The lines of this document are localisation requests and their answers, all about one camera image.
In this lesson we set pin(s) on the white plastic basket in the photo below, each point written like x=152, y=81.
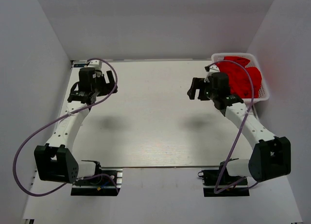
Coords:
x=263, y=91

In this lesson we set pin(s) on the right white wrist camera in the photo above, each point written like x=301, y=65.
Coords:
x=210, y=69

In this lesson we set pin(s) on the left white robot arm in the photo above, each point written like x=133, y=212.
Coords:
x=54, y=160

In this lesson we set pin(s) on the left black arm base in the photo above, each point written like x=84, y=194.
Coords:
x=99, y=186

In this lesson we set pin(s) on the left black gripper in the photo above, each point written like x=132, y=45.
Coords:
x=102, y=79

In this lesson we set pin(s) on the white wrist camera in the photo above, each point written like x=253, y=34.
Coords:
x=95, y=63
x=210, y=69

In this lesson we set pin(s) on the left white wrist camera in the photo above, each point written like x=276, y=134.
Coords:
x=95, y=63

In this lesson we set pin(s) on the red t shirts in basket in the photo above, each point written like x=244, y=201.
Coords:
x=238, y=79

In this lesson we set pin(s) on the blue table label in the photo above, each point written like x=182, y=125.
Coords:
x=80, y=65

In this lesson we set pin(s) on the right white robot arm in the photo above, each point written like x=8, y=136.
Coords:
x=271, y=155

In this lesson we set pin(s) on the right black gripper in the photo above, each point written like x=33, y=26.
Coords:
x=196, y=82

